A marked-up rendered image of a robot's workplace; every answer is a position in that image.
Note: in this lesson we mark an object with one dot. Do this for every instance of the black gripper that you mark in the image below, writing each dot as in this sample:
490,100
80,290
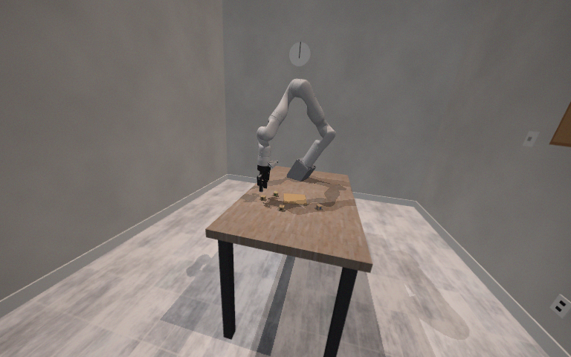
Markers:
263,175

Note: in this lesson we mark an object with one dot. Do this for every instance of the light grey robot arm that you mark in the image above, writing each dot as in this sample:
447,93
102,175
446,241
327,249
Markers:
302,89

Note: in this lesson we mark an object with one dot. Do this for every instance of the tan flat mat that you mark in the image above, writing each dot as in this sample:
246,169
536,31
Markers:
296,199

